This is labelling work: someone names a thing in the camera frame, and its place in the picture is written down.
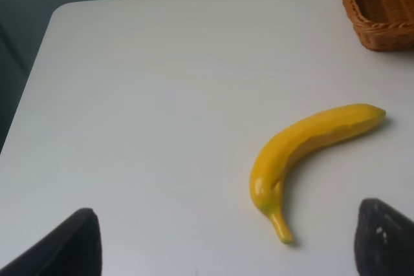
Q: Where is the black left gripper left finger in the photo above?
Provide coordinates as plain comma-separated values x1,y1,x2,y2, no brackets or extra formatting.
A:
1,208,102,276

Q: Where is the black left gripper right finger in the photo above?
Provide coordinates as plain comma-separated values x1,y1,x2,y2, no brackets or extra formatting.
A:
354,198,413,276

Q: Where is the brown wicker basket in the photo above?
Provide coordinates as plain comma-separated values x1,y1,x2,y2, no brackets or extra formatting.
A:
342,0,413,52

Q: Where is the yellow banana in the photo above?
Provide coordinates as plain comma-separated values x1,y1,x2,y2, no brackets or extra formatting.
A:
249,103,386,244

